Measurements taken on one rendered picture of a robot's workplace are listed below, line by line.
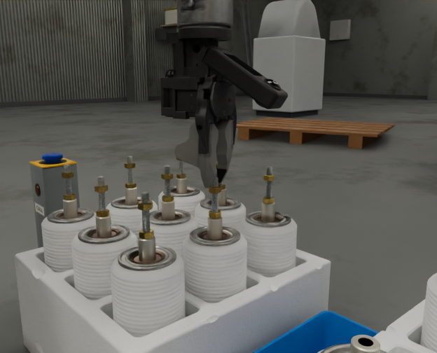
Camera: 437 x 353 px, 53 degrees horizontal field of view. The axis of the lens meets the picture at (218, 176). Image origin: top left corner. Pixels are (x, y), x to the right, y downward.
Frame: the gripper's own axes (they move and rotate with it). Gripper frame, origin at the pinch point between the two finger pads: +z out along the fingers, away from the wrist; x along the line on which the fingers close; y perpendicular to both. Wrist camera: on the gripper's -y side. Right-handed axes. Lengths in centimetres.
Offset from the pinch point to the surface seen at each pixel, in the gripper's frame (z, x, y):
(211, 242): 9.0, 2.7, -0.4
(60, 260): 15.3, 6.8, 25.3
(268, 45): -50, -452, 162
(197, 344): 18.9, 11.8, -3.0
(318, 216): 34, -93, 7
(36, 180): 6.3, -4.7, 42.8
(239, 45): -88, -935, 417
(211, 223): 6.9, 0.9, 0.6
